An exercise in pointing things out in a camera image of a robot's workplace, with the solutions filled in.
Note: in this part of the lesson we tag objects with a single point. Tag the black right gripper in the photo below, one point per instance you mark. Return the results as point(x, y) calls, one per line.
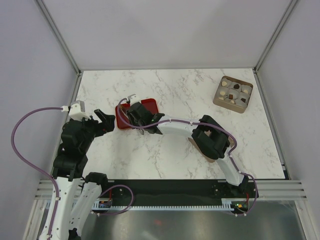
point(131, 119)

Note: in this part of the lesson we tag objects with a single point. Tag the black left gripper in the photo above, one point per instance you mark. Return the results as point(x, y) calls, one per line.
point(107, 125)

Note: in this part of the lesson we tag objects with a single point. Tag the tan box lid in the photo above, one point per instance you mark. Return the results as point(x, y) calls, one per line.
point(212, 149)

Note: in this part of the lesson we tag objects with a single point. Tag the metal tongs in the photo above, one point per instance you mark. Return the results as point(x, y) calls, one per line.
point(141, 130)

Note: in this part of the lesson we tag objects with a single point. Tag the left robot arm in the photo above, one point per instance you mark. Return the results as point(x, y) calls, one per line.
point(66, 216)

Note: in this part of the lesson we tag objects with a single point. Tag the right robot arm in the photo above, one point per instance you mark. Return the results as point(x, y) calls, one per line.
point(205, 127)

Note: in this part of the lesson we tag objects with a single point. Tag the tan chocolate box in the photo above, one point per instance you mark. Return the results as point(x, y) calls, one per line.
point(238, 94)

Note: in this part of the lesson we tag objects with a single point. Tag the red lacquer tray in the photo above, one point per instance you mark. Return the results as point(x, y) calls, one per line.
point(123, 121)

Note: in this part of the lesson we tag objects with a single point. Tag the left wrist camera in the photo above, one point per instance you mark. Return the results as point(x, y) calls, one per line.
point(77, 111)

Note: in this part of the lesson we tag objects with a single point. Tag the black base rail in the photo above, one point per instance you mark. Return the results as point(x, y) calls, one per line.
point(173, 192)

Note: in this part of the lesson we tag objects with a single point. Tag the white cable duct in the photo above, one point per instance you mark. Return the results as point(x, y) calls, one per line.
point(225, 205)

